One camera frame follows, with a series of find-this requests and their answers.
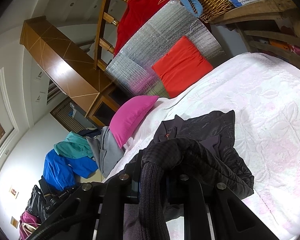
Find black jacket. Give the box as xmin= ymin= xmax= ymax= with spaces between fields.
xmin=123 ymin=111 xmax=254 ymax=239

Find blue garment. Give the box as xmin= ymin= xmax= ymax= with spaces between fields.
xmin=43 ymin=149 xmax=98 ymax=191

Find black plastic bag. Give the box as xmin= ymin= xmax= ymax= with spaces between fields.
xmin=25 ymin=177 xmax=73 ymax=223

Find grey garment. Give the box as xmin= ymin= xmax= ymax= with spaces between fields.
xmin=87 ymin=126 xmax=125 ymax=178

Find teal garment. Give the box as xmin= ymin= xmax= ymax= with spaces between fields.
xmin=53 ymin=132 xmax=93 ymax=159

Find magenta pillow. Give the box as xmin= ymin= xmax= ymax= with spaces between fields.
xmin=109 ymin=95 xmax=159 ymax=148

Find radiator grille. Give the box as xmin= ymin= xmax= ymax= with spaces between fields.
xmin=50 ymin=98 xmax=91 ymax=133

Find white quilted bedspread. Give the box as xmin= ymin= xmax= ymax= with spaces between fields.
xmin=111 ymin=53 xmax=300 ymax=239

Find brown wooden cabinet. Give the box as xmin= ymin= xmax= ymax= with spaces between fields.
xmin=20 ymin=16 xmax=119 ymax=127

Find red pillow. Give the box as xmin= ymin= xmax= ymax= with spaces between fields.
xmin=152 ymin=36 xmax=213 ymax=98

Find silver foil headboard panel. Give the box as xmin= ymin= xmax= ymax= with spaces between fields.
xmin=106 ymin=0 xmax=226 ymax=97

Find wooden shelf unit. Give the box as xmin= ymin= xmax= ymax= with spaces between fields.
xmin=210 ymin=0 xmax=300 ymax=67

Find red hanging garment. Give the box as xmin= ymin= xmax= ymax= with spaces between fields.
xmin=114 ymin=0 xmax=169 ymax=56

